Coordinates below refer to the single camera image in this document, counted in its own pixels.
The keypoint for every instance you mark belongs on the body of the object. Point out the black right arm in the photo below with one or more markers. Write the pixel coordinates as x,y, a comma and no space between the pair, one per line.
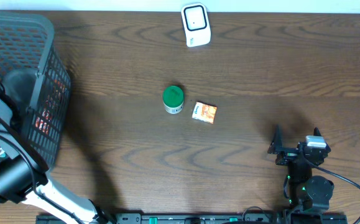
307,192

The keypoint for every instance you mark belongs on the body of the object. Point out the green lid jar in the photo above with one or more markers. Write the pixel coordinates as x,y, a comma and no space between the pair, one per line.
173,99

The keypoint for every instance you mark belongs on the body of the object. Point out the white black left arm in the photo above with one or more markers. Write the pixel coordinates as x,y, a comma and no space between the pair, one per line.
24,175

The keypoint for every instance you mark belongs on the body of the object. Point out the orange snack packet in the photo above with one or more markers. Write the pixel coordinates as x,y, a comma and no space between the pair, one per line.
204,112

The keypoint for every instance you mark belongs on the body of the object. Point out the red chocolate wafer pack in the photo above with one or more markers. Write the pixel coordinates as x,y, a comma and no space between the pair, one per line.
51,106

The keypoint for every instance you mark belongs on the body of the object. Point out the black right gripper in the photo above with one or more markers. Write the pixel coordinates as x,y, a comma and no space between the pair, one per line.
276,147

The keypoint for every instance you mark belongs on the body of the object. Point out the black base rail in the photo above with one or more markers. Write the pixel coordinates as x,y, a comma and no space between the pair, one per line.
135,218

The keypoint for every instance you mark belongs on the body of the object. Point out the grey plastic basket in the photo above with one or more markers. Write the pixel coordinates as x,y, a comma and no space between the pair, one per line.
29,64

